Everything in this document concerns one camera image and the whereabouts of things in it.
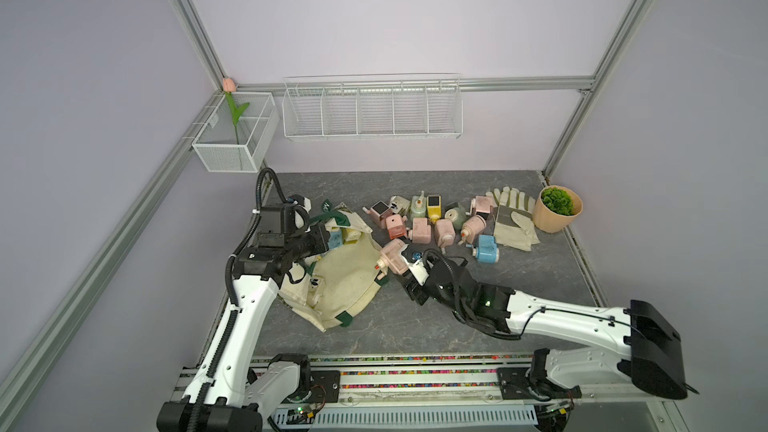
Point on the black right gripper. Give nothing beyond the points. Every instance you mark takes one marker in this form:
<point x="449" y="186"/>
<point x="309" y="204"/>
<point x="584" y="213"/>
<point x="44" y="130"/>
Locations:
<point x="413" y="288"/>

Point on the olive green pencil sharpener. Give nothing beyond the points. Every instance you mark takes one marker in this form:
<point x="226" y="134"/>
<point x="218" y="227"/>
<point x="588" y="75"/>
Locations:
<point x="457" y="215"/>

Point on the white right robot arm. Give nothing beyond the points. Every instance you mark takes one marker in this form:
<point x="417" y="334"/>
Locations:
<point x="634" y="345"/>

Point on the small white wire basket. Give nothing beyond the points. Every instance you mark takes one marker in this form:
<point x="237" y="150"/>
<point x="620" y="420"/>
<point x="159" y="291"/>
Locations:
<point x="215" y="144"/>

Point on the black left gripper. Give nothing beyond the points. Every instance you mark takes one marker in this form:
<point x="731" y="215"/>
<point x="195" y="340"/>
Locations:
<point x="320" y="236"/>

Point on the cream work gloves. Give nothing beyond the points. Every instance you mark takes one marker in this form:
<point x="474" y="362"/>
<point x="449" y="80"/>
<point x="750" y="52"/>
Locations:
<point x="513" y="221"/>

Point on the potted green plant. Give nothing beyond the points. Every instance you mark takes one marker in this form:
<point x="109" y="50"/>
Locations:
<point x="556" y="208"/>

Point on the round pink pencil sharpener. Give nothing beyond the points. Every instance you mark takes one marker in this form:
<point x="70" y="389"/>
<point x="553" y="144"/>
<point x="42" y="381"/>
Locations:
<point x="471" y="229"/>

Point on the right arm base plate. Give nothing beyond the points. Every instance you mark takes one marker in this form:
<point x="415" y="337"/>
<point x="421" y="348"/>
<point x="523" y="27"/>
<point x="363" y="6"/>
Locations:
<point x="520" y="383"/>

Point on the cream tote bag green handles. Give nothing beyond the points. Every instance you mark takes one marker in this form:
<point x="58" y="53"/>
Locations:
<point x="339" y="284"/>

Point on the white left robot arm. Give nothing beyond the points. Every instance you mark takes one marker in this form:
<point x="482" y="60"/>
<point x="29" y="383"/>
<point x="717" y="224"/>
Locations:
<point x="220" y="397"/>

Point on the beige pencil sharpener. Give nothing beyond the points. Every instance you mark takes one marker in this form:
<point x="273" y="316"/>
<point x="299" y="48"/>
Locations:
<point x="400" y="205"/>

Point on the pink artificial tulip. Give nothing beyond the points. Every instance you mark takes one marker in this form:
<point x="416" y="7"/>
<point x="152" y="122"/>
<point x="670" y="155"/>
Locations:
<point x="229" y="87"/>

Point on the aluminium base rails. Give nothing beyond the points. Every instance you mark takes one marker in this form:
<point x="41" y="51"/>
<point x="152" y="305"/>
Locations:
<point x="425" y="392"/>

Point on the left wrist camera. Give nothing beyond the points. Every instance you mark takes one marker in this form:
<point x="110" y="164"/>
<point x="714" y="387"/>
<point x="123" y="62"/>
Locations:
<point x="277" y="225"/>

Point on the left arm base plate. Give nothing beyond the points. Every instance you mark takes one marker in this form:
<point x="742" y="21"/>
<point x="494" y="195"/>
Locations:
<point x="323" y="386"/>

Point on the yellow pencil sharpener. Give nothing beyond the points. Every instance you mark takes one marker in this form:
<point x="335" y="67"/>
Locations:
<point x="434" y="209"/>

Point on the long white wire basket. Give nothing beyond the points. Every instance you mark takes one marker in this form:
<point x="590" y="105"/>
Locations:
<point x="369" y="106"/>

